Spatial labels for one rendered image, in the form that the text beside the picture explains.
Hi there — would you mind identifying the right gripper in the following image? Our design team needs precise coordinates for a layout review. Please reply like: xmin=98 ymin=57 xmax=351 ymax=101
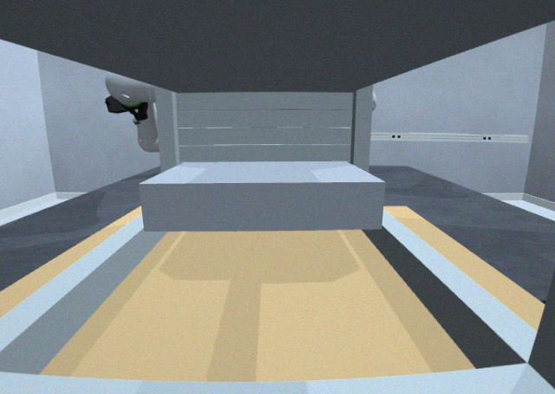
xmin=105 ymin=96 xmax=148 ymax=125

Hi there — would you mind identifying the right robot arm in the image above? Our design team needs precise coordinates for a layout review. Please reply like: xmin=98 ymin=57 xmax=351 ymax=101
xmin=105 ymin=72 xmax=159 ymax=152

